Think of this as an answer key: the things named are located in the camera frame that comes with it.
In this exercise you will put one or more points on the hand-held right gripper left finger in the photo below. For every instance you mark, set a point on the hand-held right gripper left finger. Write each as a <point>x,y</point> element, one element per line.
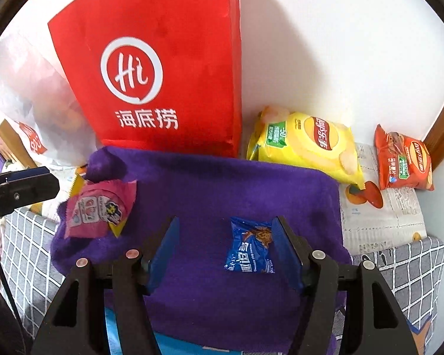
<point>166,251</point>

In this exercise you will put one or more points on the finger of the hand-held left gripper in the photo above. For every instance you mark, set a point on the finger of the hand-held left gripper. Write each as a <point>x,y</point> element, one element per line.
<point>31,173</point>
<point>18,196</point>

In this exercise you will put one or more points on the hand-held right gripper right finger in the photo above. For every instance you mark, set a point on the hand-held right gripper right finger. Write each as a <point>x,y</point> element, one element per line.
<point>285,255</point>

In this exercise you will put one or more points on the blue cookie packet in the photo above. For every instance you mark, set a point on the blue cookie packet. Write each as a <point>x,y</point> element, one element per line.
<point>246,251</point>

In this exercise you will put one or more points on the wooden furniture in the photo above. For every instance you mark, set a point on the wooden furniture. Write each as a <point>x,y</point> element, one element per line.
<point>11,137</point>

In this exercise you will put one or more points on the pink round-print snack packet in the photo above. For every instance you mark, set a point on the pink round-print snack packet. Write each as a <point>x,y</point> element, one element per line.
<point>96,207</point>

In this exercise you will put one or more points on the purple towel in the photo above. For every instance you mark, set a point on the purple towel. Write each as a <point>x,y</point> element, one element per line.
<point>207,188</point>

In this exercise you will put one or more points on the white plastic shopping bag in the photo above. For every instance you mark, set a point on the white plastic shopping bag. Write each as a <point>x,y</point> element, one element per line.
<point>40,92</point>

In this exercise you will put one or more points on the blue tissue pack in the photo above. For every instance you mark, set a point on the blue tissue pack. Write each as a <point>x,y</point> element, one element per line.
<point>177,345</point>

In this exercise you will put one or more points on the printed newspaper sheet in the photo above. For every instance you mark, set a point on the printed newspaper sheet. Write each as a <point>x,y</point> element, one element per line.
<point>377,218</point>

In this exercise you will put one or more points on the yellow potato chips bag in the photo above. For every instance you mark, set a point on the yellow potato chips bag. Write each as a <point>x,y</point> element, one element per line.
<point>303,144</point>

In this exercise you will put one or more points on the grey checked bedsheet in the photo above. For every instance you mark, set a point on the grey checked bedsheet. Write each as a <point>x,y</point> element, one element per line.
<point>403,284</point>

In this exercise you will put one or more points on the red potato chips bag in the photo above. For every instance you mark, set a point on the red potato chips bag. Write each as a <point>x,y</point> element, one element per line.
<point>405,161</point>

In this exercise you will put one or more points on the red paper bag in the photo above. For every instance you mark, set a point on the red paper bag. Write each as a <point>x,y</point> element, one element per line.
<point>151,63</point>

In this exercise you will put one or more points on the wooden door frame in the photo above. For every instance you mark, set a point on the wooden door frame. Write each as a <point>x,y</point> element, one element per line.
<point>442,129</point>

